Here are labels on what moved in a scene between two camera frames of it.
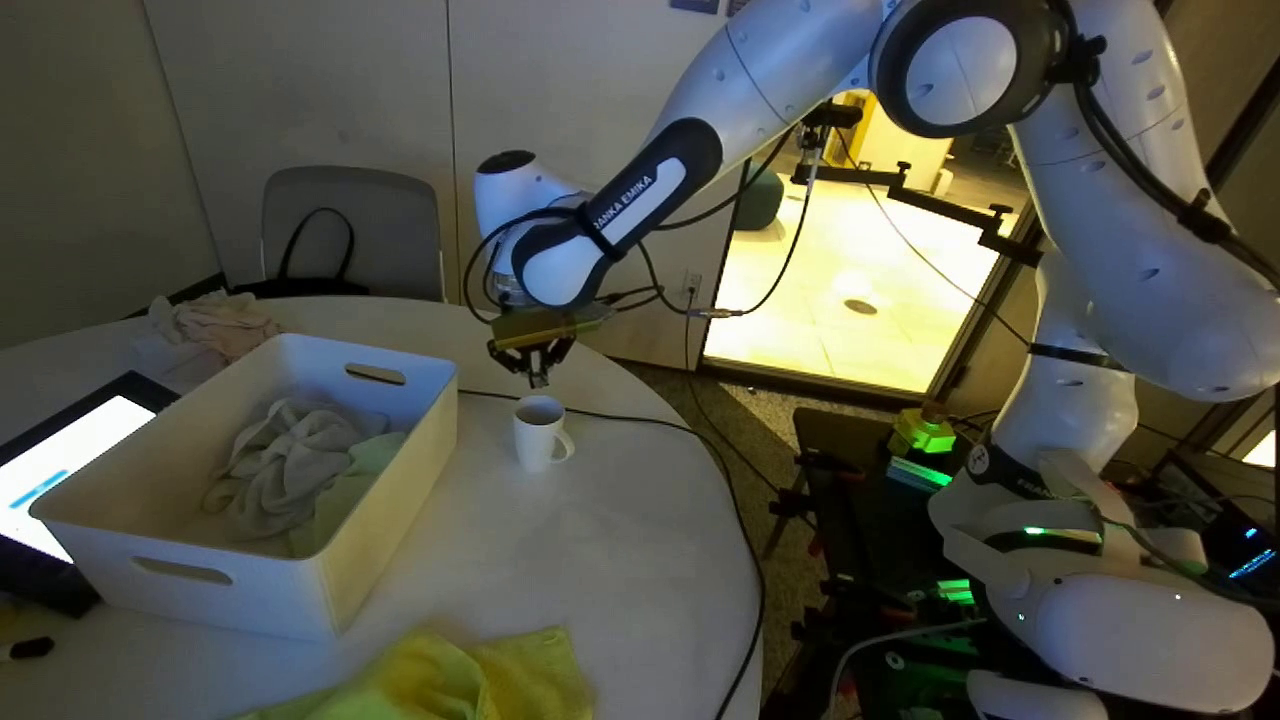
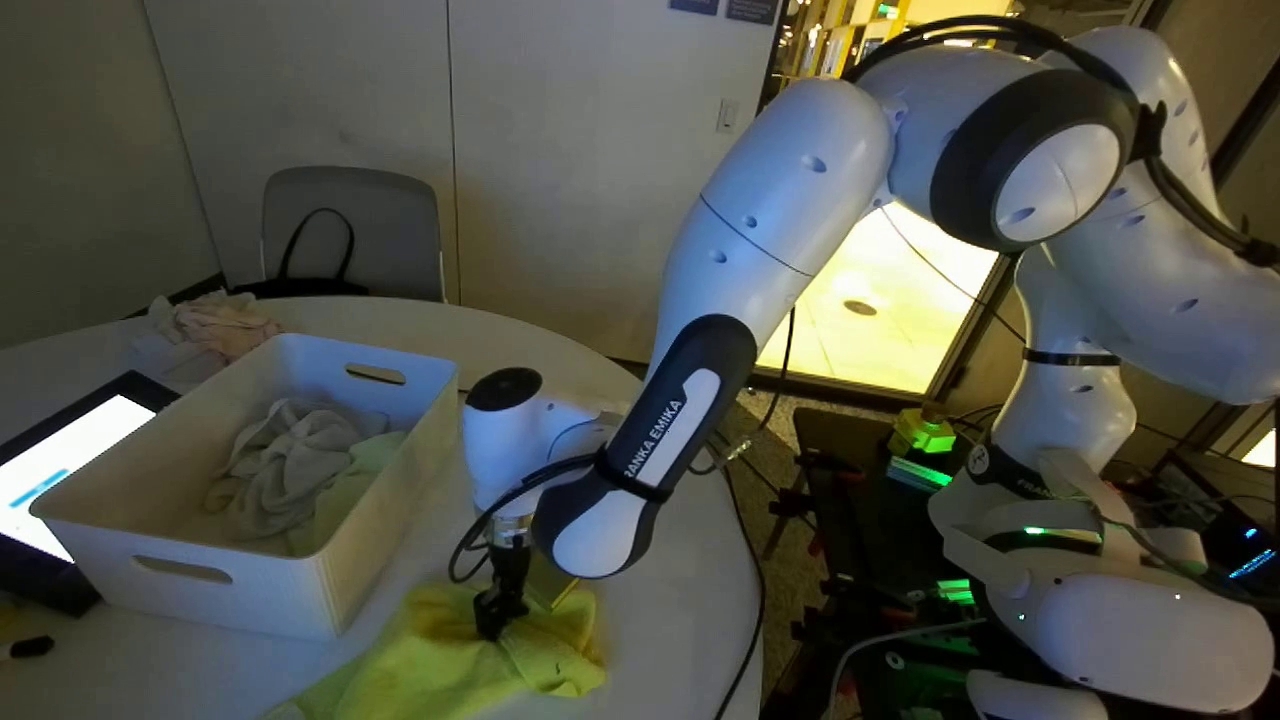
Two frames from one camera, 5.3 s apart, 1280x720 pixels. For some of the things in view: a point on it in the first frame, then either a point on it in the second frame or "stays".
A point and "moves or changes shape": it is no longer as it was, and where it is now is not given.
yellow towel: [454, 676] moves or changes shape
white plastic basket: [283, 485] stays
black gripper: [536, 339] to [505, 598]
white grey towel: [279, 465] stays
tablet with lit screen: [40, 459] stays
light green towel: [338, 493] stays
